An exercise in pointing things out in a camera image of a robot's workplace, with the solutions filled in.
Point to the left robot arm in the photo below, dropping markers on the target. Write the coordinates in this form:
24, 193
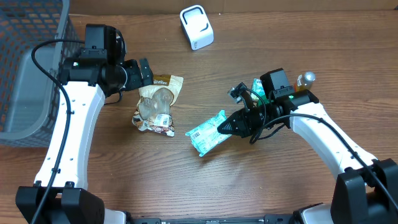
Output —
98, 70

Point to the white barcode scanner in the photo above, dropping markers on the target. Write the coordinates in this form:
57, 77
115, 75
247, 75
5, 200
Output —
196, 27

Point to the teal wipes packet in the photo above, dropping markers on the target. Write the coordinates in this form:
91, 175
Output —
206, 136

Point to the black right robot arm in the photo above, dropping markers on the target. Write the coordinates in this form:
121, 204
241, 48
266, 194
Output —
366, 187

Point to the grey plastic mesh basket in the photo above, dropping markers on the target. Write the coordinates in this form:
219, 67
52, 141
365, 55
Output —
29, 99

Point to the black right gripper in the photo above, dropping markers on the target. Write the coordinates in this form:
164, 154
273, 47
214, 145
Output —
247, 129

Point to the beige brown snack bag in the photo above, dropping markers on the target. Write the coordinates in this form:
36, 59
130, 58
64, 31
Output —
154, 107

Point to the teal tissue pack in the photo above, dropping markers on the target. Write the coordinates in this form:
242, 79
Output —
258, 89

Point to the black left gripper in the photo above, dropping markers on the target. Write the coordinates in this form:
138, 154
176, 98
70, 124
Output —
133, 79

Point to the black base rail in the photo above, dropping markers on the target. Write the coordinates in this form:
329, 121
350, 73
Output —
205, 221

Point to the yellow dish soap bottle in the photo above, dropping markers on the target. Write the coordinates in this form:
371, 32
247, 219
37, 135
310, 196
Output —
305, 81

